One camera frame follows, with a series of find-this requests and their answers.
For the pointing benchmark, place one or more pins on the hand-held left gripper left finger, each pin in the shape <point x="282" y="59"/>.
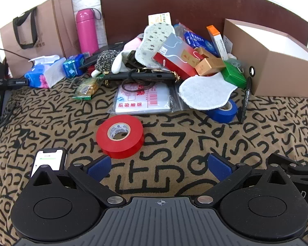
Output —
<point x="100" y="167"/>

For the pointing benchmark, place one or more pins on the steel wool scrubber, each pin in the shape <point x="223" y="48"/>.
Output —
<point x="106" y="60"/>

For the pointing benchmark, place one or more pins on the clear plastic bag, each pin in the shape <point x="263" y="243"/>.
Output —
<point x="234" y="62"/>

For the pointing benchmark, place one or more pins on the yellow and white card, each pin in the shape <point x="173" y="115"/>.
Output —
<point x="159" y="19"/>

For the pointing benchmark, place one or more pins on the white fabric insole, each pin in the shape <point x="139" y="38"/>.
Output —
<point x="205" y="92"/>

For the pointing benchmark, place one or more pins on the blue medicine box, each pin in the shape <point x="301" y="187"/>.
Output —
<point x="199" y="41"/>

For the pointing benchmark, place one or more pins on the brown cardboard box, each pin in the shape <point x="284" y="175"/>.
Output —
<point x="279" y="66"/>

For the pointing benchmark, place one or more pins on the red and silver carton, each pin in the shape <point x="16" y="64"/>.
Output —
<point x="178" y="56"/>

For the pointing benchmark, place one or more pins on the pink thermos bottle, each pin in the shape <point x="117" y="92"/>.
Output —
<point x="87" y="33"/>

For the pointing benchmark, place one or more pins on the brown paper bag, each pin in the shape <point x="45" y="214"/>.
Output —
<point x="51" y="30"/>

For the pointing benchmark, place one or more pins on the blue and white tissue pack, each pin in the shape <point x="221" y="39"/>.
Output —
<point x="43" y="73"/>

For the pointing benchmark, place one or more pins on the red tape roll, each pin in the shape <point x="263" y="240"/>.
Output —
<point x="123" y="143"/>

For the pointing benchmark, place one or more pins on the pink cloth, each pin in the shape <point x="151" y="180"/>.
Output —
<point x="133" y="43"/>

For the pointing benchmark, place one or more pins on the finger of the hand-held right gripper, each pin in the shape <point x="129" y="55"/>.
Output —
<point x="282" y="158"/>

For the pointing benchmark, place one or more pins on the blue tape roll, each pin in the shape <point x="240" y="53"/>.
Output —
<point x="222" y="114"/>

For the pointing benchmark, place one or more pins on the green snack packet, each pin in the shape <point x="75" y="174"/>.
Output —
<point x="87" y="88"/>

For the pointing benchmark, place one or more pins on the dark brown wooden board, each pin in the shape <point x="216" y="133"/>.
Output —
<point x="195" y="7"/>

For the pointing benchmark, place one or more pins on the black marker pen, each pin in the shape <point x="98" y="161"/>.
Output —
<point x="246" y="97"/>

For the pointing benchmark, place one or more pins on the green small box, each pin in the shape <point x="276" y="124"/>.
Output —
<point x="233" y="75"/>

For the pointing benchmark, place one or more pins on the orange and white box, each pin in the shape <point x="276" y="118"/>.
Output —
<point x="218" y="41"/>

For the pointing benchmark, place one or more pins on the smartphone with black case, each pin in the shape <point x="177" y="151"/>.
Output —
<point x="47" y="160"/>

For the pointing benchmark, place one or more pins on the patterned white insole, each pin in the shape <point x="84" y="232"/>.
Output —
<point x="150" y="43"/>

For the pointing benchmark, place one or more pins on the blue-green tissue pack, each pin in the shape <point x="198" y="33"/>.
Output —
<point x="73" y="65"/>

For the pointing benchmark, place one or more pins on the white glove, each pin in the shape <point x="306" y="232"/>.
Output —
<point x="120" y="61"/>

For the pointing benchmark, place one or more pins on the black adapter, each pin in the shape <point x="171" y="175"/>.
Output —
<point x="17" y="82"/>

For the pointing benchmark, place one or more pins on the letter-printed brown tablecloth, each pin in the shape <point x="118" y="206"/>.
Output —
<point x="169" y="138"/>

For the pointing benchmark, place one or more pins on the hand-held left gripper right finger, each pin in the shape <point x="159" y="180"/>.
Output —
<point x="219" y="169"/>

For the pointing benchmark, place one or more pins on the tan small box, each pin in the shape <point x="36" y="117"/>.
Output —
<point x="210" y="66"/>

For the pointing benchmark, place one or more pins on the clear zip bag red print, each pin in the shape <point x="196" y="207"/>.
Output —
<point x="143" y="101"/>

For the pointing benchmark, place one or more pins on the black belt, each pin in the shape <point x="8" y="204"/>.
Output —
<point x="132" y="59"/>

